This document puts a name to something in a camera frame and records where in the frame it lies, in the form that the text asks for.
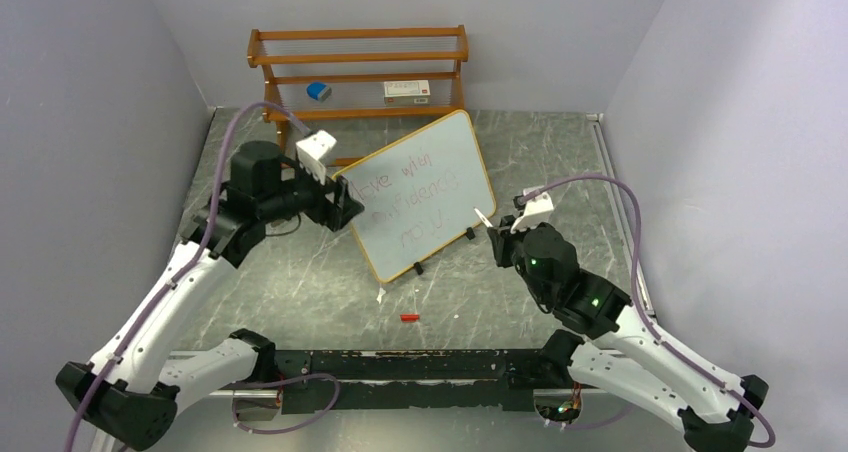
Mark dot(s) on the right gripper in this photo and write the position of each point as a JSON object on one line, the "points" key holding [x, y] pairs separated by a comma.
{"points": [[503, 236]]}

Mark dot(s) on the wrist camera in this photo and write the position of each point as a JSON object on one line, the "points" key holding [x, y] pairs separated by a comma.
{"points": [[313, 153], [534, 209]]}

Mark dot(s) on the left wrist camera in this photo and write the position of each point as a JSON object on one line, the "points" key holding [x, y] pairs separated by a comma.
{"points": [[313, 153]]}

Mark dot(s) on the aluminium rail frame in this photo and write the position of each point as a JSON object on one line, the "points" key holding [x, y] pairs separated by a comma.
{"points": [[140, 419]]}

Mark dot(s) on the yellow framed whiteboard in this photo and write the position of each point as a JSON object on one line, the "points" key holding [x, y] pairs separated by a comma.
{"points": [[418, 194]]}

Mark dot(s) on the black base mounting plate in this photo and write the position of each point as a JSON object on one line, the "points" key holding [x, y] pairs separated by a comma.
{"points": [[513, 380]]}

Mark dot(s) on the whiteboard wire stand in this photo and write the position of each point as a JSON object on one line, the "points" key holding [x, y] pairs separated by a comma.
{"points": [[469, 234]]}

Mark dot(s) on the blue whiteboard eraser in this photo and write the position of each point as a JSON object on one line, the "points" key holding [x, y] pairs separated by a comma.
{"points": [[318, 91]]}

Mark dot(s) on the white red-ended marker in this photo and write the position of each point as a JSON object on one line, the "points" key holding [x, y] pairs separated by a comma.
{"points": [[484, 220]]}

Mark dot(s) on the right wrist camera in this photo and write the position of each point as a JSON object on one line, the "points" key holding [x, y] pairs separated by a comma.
{"points": [[534, 209]]}

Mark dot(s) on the wooden two-tier rack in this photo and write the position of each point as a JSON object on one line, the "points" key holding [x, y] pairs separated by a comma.
{"points": [[355, 63]]}

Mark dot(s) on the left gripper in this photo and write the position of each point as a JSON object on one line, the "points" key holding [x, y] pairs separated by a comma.
{"points": [[324, 210]]}

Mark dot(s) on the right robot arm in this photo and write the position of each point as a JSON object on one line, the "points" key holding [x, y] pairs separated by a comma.
{"points": [[608, 341]]}

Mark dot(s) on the white red marker box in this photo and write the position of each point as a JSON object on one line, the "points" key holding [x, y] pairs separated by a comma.
{"points": [[406, 92]]}

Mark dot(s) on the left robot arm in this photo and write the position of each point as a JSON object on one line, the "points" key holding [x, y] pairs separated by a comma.
{"points": [[254, 186]]}

